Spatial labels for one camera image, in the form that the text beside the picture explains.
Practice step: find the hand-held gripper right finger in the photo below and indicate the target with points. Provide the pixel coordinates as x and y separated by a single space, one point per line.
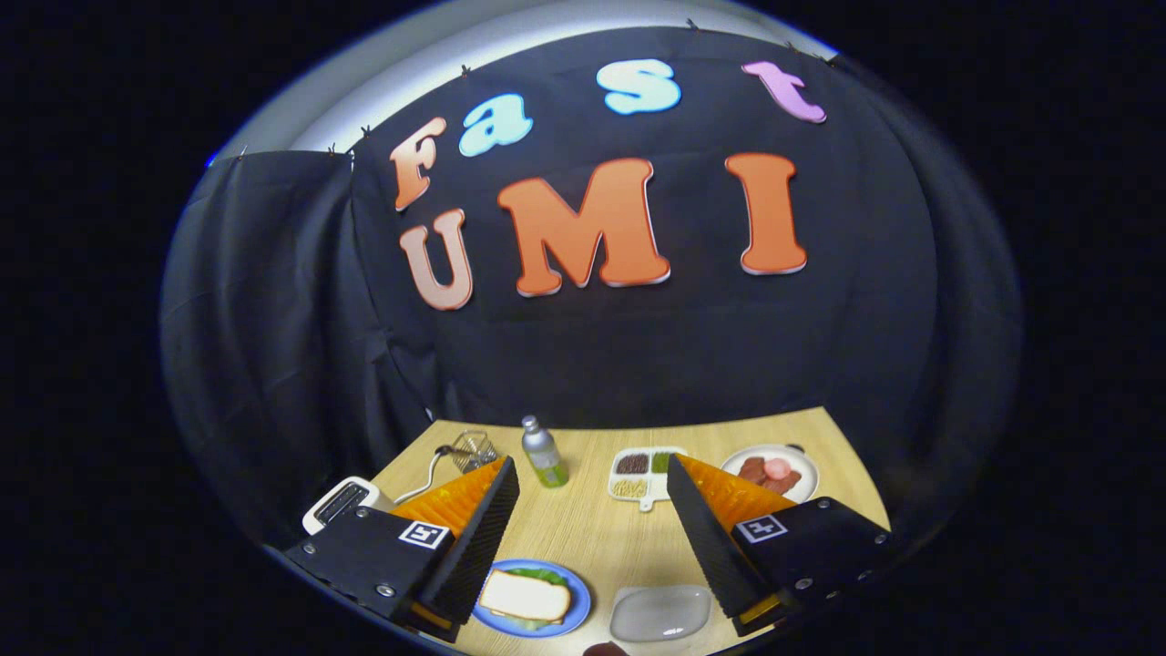
706 538

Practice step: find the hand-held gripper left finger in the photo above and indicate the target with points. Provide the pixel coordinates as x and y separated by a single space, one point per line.
478 547

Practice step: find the toasted bread slice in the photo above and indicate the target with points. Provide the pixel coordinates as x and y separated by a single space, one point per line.
526 595

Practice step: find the green lettuce leaf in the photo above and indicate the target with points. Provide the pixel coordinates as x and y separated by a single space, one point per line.
551 573

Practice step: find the white divided bean tray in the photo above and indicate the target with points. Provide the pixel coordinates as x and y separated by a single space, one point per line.
642 497

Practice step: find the brown meat piece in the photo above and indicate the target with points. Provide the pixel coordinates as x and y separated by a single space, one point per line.
783 485
751 469

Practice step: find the white square plate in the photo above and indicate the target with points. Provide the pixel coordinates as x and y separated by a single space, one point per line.
660 612

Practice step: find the pink sausage slice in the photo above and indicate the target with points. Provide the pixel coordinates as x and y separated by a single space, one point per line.
776 467

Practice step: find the green labelled metal bottle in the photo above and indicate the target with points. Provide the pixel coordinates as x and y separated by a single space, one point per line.
545 460

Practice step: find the blue round plate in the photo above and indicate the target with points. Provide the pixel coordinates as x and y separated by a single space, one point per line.
580 601

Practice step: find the white oval meat plate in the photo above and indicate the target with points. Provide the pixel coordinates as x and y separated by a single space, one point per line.
807 476

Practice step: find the cream white toaster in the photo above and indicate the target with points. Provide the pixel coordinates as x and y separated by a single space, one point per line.
319 522

